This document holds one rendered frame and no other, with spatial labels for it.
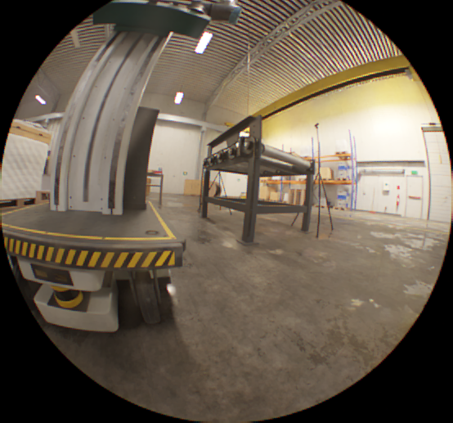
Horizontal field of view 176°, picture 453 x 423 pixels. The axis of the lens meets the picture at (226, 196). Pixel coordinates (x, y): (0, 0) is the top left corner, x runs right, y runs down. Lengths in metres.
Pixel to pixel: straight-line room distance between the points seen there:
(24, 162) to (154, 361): 3.08
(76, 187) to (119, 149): 0.25
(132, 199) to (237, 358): 0.74
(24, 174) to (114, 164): 2.72
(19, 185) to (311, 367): 3.42
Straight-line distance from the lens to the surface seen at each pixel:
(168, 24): 0.99
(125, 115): 0.66
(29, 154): 3.20
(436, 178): 10.39
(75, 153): 0.72
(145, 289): 0.44
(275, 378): 0.48
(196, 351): 0.49
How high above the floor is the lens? 0.43
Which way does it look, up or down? 2 degrees down
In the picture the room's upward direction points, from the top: 4 degrees clockwise
